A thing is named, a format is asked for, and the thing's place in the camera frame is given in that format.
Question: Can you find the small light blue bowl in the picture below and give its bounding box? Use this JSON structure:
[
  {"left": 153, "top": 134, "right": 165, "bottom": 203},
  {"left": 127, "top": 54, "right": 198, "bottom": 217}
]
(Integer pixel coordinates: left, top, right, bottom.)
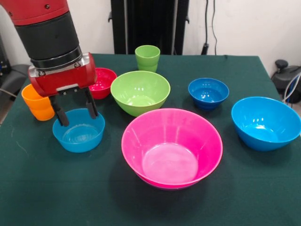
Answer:
[{"left": 52, "top": 108, "right": 106, "bottom": 153}]

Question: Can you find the dark green tablecloth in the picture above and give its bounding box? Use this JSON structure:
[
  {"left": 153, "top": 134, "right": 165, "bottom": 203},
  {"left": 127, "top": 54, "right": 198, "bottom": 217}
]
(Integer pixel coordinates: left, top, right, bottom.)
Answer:
[{"left": 0, "top": 52, "right": 301, "bottom": 226}]

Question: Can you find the dark blue bowl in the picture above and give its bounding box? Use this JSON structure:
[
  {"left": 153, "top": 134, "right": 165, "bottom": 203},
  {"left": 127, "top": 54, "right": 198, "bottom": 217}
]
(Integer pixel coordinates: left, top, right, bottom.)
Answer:
[{"left": 188, "top": 78, "right": 230, "bottom": 111}]

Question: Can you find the large light blue bowl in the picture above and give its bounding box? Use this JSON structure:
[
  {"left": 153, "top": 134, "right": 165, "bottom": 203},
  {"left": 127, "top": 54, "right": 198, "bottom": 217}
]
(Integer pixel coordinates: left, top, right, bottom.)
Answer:
[{"left": 231, "top": 96, "right": 301, "bottom": 152}]

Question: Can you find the small pink bowl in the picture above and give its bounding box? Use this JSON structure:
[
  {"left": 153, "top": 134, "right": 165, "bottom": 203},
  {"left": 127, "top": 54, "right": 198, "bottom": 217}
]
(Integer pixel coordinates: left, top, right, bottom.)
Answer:
[{"left": 88, "top": 67, "right": 118, "bottom": 100}]

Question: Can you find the green cup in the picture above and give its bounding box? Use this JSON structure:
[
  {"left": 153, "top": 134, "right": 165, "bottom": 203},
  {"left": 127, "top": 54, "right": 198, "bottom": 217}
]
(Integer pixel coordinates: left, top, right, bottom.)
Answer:
[{"left": 135, "top": 45, "right": 161, "bottom": 73}]

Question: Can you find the orange cup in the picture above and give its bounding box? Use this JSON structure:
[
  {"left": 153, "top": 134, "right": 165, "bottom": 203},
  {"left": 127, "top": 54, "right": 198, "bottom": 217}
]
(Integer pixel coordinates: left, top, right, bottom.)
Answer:
[{"left": 21, "top": 84, "right": 56, "bottom": 121}]

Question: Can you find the purple bowl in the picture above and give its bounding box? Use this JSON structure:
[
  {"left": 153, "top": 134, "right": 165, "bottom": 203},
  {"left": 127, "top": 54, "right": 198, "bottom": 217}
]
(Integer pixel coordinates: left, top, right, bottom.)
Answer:
[{"left": 137, "top": 174, "right": 205, "bottom": 191}]

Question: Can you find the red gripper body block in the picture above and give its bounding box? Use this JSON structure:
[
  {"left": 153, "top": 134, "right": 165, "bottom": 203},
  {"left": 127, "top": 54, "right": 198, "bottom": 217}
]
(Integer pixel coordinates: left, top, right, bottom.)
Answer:
[{"left": 27, "top": 52, "right": 98, "bottom": 97}]

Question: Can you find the large pink bowl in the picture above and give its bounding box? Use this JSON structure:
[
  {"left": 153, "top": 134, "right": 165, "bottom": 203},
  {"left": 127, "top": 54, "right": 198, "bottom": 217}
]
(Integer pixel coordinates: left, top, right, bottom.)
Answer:
[{"left": 121, "top": 108, "right": 223, "bottom": 189}]

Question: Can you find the black hanging cable with plug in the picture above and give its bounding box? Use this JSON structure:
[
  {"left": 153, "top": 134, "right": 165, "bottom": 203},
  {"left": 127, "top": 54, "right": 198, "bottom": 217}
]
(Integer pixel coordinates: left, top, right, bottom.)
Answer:
[{"left": 202, "top": 0, "right": 218, "bottom": 56}]

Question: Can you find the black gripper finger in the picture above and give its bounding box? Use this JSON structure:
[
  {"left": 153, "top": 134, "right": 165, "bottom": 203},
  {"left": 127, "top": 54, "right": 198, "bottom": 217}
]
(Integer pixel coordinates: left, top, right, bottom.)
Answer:
[
  {"left": 84, "top": 89, "right": 99, "bottom": 120},
  {"left": 48, "top": 94, "right": 70, "bottom": 127}
]

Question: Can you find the lime green bowl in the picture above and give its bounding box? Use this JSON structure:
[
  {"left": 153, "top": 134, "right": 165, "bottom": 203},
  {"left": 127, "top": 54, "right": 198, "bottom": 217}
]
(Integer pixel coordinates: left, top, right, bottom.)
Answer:
[{"left": 110, "top": 70, "right": 171, "bottom": 118}]

